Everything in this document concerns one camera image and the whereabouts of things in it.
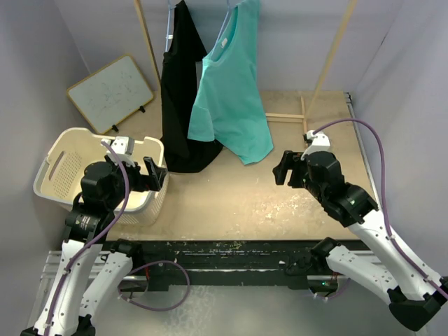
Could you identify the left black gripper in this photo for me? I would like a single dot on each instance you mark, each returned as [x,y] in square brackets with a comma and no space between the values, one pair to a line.
[145,182]

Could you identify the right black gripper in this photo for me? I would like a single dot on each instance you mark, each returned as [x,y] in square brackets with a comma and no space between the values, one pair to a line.
[289,159]

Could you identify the teal t shirt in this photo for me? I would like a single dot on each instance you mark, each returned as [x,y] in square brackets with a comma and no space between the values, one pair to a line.
[228,107]

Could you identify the light blue wire hanger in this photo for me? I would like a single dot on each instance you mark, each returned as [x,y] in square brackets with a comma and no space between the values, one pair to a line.
[229,10]

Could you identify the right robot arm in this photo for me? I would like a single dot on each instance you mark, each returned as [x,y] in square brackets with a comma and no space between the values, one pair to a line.
[412,290]

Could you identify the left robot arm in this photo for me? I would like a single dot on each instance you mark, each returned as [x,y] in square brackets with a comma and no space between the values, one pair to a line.
[75,301]

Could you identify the blue hanger with black shirt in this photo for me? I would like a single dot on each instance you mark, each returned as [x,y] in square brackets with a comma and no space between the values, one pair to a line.
[170,22]

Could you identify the black t shirt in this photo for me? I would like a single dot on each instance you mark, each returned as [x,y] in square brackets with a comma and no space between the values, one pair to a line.
[178,93]

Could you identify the small framed whiteboard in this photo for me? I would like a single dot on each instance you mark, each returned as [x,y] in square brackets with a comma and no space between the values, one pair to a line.
[110,95]

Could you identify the cream plastic laundry basket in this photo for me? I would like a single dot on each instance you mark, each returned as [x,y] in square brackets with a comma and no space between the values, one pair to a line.
[59,177]

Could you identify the wooden clothes rack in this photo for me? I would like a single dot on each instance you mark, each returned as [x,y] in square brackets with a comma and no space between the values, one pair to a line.
[272,117]

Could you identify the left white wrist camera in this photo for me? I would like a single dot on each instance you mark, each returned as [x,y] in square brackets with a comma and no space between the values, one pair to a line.
[120,149]

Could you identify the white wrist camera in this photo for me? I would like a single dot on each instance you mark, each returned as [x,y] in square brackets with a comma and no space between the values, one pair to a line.
[316,143]
[120,149]

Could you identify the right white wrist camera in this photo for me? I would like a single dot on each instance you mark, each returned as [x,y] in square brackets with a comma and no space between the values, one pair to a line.
[316,143]

